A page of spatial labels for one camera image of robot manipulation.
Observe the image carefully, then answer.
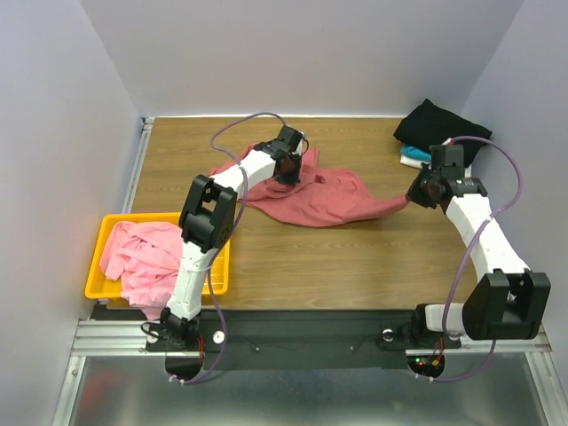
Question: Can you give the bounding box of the black folded t shirt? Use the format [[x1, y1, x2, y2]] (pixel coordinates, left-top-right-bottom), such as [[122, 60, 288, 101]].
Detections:
[[393, 99, 493, 153]]

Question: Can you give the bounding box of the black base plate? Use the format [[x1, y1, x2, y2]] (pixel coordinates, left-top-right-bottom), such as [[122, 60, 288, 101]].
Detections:
[[146, 309, 461, 371]]

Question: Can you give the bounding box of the light pink t shirt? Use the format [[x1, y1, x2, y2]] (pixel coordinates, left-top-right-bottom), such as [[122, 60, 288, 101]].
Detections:
[[99, 221, 182, 321]]

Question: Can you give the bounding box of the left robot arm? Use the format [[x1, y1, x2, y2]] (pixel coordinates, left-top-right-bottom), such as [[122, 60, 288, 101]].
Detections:
[[160, 125, 306, 350]]

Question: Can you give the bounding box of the white folded t shirt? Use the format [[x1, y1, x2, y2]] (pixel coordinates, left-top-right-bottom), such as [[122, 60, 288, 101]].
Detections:
[[400, 152, 472, 179]]

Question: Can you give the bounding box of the aluminium frame rail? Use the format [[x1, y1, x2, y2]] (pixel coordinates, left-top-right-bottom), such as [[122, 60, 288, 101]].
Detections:
[[70, 317, 170, 356]]

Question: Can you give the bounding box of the red t shirt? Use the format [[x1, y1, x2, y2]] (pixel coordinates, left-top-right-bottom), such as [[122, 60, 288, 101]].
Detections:
[[210, 143, 409, 227]]

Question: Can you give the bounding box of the teal folded t shirt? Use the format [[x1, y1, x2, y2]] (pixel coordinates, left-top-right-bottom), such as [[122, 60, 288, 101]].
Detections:
[[400, 145, 431, 162]]

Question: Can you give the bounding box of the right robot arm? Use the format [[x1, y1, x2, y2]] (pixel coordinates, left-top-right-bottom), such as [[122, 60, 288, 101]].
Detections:
[[406, 137, 551, 346]]

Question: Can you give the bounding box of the yellow plastic basket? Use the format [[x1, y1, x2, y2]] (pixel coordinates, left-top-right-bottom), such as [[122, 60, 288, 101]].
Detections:
[[83, 209, 233, 300]]

